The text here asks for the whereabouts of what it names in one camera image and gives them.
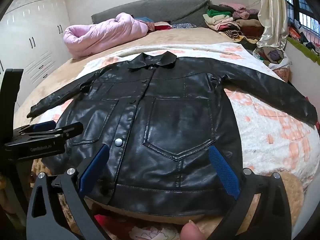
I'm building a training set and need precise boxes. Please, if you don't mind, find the white bag of clothes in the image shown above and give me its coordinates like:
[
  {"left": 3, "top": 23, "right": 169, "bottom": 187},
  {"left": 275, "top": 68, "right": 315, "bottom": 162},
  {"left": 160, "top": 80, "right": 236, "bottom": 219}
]
[{"left": 252, "top": 46, "right": 292, "bottom": 70}]

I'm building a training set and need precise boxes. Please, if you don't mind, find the grey covered headboard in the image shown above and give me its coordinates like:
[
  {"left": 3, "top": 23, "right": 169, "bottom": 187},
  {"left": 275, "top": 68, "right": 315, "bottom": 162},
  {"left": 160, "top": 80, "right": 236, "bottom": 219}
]
[{"left": 91, "top": 0, "right": 210, "bottom": 28}]

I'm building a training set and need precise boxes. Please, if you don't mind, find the person's right hand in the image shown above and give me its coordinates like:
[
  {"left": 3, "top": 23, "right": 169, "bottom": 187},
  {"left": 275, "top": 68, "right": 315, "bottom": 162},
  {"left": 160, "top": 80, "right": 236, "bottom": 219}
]
[{"left": 180, "top": 219, "right": 206, "bottom": 240}]

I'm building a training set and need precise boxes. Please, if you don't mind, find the white wardrobe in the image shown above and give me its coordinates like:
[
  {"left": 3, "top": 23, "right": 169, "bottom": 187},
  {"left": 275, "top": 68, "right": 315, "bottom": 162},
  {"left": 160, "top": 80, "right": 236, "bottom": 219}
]
[{"left": 0, "top": 0, "right": 72, "bottom": 98}]

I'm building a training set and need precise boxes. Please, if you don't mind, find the pink floral cloth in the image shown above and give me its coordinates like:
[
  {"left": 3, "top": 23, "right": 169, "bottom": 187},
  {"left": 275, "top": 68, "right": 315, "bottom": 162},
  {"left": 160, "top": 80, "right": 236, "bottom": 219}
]
[{"left": 92, "top": 215, "right": 185, "bottom": 240}]

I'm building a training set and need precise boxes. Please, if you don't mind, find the white orange printed blanket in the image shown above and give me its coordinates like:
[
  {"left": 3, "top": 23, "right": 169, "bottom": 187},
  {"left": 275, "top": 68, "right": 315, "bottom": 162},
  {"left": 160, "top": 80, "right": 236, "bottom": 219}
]
[{"left": 37, "top": 42, "right": 320, "bottom": 203}]

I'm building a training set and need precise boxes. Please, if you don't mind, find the pile of folded clothes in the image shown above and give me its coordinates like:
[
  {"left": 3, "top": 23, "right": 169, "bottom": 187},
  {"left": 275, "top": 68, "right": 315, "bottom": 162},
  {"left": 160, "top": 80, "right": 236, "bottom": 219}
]
[{"left": 202, "top": 2, "right": 265, "bottom": 43}]

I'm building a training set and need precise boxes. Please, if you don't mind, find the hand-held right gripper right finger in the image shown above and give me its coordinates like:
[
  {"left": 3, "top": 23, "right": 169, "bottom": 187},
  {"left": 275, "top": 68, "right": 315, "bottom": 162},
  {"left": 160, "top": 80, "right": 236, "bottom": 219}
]
[{"left": 208, "top": 145, "right": 292, "bottom": 240}]

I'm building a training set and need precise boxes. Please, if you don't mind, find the black leather jacket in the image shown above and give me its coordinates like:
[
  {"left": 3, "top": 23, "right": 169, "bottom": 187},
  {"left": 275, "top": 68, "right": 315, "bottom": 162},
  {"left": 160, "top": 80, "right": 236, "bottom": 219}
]
[{"left": 27, "top": 51, "right": 318, "bottom": 218}]

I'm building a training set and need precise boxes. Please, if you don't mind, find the blue floral cloth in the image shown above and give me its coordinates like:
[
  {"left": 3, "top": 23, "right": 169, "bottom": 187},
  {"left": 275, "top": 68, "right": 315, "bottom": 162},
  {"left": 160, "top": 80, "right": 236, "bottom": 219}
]
[{"left": 171, "top": 23, "right": 198, "bottom": 29}]

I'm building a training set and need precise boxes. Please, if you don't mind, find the red pillow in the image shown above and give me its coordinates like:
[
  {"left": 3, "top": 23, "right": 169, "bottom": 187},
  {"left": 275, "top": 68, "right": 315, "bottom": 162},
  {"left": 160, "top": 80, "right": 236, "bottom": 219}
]
[{"left": 154, "top": 21, "right": 173, "bottom": 32}]

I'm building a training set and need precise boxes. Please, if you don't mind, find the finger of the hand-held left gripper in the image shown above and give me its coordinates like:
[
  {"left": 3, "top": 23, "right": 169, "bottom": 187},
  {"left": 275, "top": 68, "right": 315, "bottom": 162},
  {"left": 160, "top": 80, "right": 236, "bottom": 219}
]
[
  {"left": 12, "top": 120, "right": 57, "bottom": 134},
  {"left": 19, "top": 122, "right": 84, "bottom": 142}
]

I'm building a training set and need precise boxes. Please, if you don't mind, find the cream satin curtain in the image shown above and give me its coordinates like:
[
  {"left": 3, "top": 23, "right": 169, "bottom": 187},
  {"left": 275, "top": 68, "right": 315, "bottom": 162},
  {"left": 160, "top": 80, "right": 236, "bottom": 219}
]
[{"left": 256, "top": 0, "right": 290, "bottom": 49}]

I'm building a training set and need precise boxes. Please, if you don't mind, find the pink quilt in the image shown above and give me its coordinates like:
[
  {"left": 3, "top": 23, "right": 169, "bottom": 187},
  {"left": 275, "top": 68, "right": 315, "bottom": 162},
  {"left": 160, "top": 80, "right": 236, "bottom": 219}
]
[{"left": 63, "top": 12, "right": 149, "bottom": 60}]

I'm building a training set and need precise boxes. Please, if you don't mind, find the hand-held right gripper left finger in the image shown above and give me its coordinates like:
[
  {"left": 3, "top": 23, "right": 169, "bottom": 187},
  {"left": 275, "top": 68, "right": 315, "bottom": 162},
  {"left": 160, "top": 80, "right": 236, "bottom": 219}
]
[{"left": 26, "top": 144, "right": 112, "bottom": 240}]

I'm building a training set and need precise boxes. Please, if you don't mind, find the green windowsill cover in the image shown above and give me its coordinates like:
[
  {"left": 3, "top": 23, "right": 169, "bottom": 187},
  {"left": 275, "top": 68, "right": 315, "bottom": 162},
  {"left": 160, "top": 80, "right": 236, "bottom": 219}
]
[{"left": 286, "top": 36, "right": 320, "bottom": 65}]

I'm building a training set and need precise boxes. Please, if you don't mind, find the barred window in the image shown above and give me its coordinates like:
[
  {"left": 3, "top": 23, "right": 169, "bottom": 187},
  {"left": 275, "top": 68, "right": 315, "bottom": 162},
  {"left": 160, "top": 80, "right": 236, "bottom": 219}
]
[{"left": 280, "top": 0, "right": 320, "bottom": 34}]

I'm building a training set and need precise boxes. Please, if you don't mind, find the clothes heap on windowsill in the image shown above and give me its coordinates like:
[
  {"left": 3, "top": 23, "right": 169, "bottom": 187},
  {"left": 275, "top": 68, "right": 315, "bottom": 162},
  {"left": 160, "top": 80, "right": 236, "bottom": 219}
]
[{"left": 289, "top": 21, "right": 320, "bottom": 55}]

